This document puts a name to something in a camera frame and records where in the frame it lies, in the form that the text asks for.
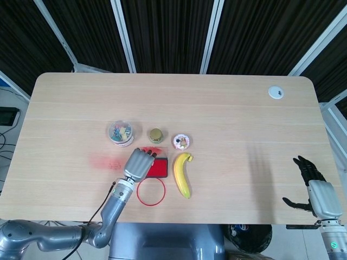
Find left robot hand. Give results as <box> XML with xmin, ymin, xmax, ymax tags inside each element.
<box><xmin>123</xmin><ymin>147</ymin><xmax>158</xmax><ymax>183</ymax></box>

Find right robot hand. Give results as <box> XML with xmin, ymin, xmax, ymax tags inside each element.
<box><xmin>283</xmin><ymin>155</ymin><xmax>343</xmax><ymax>220</ymax></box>

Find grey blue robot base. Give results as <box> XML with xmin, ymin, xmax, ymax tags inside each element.
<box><xmin>108</xmin><ymin>222</ymin><xmax>226</xmax><ymax>260</ymax></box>

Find red ink pad case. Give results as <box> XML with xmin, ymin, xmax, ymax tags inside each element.
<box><xmin>138</xmin><ymin>146</ymin><xmax>169</xmax><ymax>179</ymax></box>

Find clear jar of colourful clips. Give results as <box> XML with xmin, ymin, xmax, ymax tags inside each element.
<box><xmin>105</xmin><ymin>120</ymin><xmax>136</xmax><ymax>148</ymax></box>

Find black table control panel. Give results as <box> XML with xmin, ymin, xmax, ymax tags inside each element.
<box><xmin>286</xmin><ymin>224</ymin><xmax>320</xmax><ymax>230</ymax></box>

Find yellow banana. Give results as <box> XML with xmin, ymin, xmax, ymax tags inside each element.
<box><xmin>173</xmin><ymin>152</ymin><xmax>194</xmax><ymax>199</ymax></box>

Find round pink patterned tin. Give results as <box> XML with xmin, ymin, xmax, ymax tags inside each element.
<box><xmin>172</xmin><ymin>133</ymin><xmax>192</xmax><ymax>150</ymax></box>

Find black trash bin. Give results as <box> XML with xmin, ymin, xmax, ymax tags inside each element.
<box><xmin>224</xmin><ymin>224</ymin><xmax>273</xmax><ymax>255</ymax></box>

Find black screen device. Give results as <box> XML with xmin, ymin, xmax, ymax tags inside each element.
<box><xmin>0</xmin><ymin>107</ymin><xmax>21</xmax><ymax>127</ymax></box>

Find thin red ring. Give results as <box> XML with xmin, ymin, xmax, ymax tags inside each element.
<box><xmin>136</xmin><ymin>178</ymin><xmax>166</xmax><ymax>206</ymax></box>

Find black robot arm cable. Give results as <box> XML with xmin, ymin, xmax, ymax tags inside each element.
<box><xmin>63</xmin><ymin>181</ymin><xmax>116</xmax><ymax>260</ymax></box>

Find white round cable grommet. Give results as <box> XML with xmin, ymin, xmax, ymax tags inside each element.
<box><xmin>267</xmin><ymin>86</ymin><xmax>285</xmax><ymax>100</ymax></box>

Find white partition post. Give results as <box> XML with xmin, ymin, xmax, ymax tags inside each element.
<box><xmin>110</xmin><ymin>0</ymin><xmax>137</xmax><ymax>73</ymax></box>
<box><xmin>287</xmin><ymin>5</ymin><xmax>347</xmax><ymax>77</ymax></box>
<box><xmin>34</xmin><ymin>0</ymin><xmax>79</xmax><ymax>72</ymax></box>
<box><xmin>200</xmin><ymin>0</ymin><xmax>225</xmax><ymax>74</ymax></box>

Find black cables by screen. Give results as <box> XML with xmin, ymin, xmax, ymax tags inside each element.
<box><xmin>0</xmin><ymin>127</ymin><xmax>17</xmax><ymax>165</ymax></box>

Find white blue partition frame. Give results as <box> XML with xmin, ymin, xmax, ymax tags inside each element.
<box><xmin>0</xmin><ymin>69</ymin><xmax>31</xmax><ymax>102</ymax></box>

